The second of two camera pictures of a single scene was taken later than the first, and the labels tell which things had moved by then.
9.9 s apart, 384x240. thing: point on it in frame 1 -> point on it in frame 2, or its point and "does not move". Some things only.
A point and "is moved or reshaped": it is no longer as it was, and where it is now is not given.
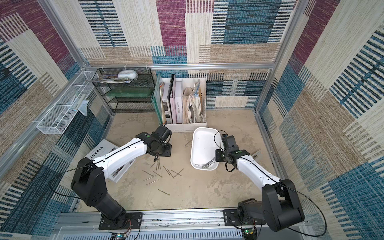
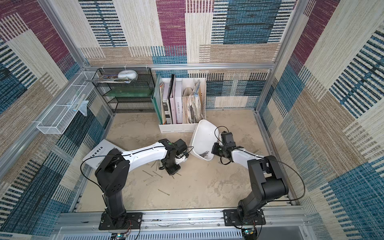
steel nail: (163, 192) does not move
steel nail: (208, 164) -> (204, 154)
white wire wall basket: (58, 118) does not move
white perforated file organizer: (183, 103) does not move
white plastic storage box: (204, 142) is moved or reshaped
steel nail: (147, 172) does not move
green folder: (156, 98) does not move
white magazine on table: (103, 148) does not move
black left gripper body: (164, 150) -> (172, 166)
